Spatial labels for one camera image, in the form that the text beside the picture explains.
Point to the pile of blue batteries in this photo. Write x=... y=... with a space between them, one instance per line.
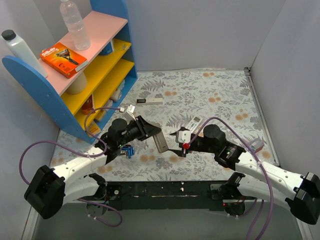
x=127 y=150

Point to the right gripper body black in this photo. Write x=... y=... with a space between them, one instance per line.
x=183 y=144

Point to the floral patterned table mat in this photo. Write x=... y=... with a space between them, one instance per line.
x=212 y=95

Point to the clear plastic water bottle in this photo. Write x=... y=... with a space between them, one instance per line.
x=75 y=24

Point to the yellow sponge pack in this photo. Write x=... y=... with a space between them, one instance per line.
x=93 y=129

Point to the orange Gillette razor box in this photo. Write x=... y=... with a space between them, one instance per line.
x=64 y=60

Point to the white slim remote black end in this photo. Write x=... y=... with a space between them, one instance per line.
x=149 y=101

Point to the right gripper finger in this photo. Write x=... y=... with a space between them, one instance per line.
x=179 y=132
x=179 y=152

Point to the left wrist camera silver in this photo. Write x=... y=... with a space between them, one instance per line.
x=128 y=113

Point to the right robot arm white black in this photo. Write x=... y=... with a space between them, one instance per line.
x=300 y=194

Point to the beige cylinder container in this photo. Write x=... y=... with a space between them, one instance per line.
x=79 y=84

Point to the white air conditioner remote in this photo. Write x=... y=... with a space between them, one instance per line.
x=193 y=124

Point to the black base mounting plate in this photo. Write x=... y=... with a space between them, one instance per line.
x=176 y=195

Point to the orange box on shelf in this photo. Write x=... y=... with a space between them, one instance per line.
x=89 y=105

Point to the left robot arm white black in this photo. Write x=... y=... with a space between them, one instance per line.
x=51 y=188

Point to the blue pink yellow shelf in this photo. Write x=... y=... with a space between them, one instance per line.
x=110 y=63

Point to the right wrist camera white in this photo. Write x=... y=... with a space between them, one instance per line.
x=184 y=139

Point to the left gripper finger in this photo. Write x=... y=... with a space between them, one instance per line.
x=149 y=134
x=147 y=127

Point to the white bottle black cap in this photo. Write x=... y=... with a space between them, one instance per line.
x=21 y=50

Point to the grey beige remote control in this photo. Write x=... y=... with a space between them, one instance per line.
x=160 y=142

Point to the red silver battery box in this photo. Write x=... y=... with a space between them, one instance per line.
x=257 y=145

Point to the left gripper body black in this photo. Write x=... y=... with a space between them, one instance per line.
x=144 y=127

